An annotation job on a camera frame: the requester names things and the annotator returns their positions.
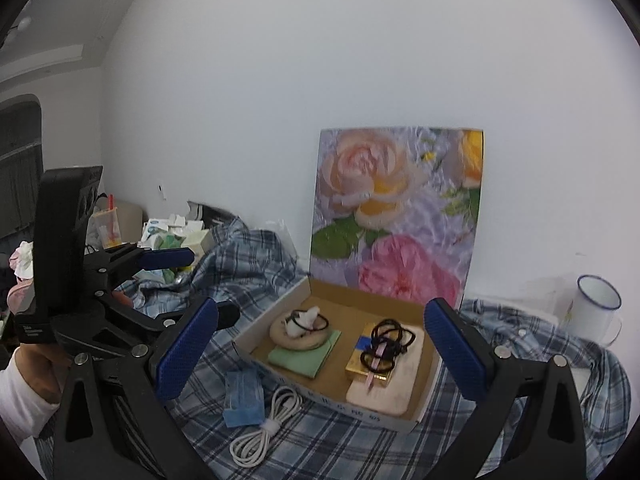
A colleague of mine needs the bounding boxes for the clear container with red items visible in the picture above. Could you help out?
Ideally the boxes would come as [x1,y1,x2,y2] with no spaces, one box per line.
[90,194,122,249]

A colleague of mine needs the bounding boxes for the floral printed box lid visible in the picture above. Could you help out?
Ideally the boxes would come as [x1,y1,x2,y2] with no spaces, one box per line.
[310,127,485,311]

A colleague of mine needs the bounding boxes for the blue face mask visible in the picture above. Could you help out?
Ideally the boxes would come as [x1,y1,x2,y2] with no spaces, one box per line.
[223,370,265,428]

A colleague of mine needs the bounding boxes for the beige phone case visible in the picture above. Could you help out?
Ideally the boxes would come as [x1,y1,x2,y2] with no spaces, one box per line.
[346,330,426,417]

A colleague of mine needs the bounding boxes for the thin black hair tie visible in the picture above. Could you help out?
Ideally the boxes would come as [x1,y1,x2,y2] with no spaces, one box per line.
[291,311,330,335]

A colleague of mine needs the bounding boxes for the green folded cloth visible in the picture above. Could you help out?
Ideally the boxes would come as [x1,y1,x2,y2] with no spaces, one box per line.
[267,329,343,378]

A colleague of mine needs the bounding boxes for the green patterned packet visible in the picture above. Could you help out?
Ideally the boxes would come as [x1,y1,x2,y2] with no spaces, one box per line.
[142,235,182,283]

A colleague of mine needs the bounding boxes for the person's left hand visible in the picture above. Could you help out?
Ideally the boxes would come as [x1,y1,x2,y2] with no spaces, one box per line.
[9,344,71,403]

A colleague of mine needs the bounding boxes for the white box with blue logo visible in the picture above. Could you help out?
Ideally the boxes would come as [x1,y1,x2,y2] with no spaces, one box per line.
[142,219,172,242]

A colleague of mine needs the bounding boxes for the blue plaid shirt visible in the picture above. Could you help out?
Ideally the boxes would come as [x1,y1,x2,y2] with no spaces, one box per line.
[50,217,633,480]

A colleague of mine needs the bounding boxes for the person's left forearm white sleeve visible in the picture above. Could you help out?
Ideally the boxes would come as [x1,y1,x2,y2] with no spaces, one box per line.
[0,359,63,467]

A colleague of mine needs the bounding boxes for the cream carton box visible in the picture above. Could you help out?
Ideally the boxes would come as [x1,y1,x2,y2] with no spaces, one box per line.
[181,229,213,262]

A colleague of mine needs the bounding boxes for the black hair ties with pink tag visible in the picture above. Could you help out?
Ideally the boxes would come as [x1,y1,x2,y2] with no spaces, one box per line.
[360,317,417,392]

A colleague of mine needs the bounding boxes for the white coiled cable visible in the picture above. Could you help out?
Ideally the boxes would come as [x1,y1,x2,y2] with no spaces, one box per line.
[229,386,303,470]

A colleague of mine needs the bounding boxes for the round beige pad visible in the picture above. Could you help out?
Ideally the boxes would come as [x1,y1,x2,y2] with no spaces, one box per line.
[269,312,332,352]

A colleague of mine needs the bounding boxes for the small yellow and blue box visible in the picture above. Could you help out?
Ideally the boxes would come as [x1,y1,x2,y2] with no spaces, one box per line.
[345,322,401,386]

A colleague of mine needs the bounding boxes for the white enamel mug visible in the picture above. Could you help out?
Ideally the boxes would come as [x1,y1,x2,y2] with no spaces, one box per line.
[566,275,623,347]

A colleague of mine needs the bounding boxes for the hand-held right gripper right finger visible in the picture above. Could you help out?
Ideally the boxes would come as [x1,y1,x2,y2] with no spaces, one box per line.
[424,297,587,480]

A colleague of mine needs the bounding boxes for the clear plastic bag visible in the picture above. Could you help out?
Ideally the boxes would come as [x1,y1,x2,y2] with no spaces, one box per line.
[264,219,297,262]

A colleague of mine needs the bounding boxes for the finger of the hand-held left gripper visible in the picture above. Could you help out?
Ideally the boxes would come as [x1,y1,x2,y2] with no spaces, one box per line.
[82,287,242,358]
[82,244,196,283]

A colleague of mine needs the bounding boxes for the small white soft lump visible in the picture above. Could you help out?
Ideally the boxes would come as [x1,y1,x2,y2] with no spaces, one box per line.
[284,305,322,337]

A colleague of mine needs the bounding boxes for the torn black and white box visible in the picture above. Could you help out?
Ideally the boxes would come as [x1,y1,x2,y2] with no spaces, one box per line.
[187,201,236,227]

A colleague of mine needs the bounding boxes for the cardboard box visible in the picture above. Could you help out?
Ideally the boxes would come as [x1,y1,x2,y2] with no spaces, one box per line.
[232,275,441,433]

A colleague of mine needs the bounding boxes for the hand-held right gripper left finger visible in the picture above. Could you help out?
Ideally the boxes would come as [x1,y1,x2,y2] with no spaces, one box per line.
[52,296,219,480]

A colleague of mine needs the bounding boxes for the pink and white cloth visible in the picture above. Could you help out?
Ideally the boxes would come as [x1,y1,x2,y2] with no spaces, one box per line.
[7,240,37,313]

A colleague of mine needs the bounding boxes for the dark curtain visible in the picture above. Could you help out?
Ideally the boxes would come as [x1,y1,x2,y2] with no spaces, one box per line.
[0,94,45,241]

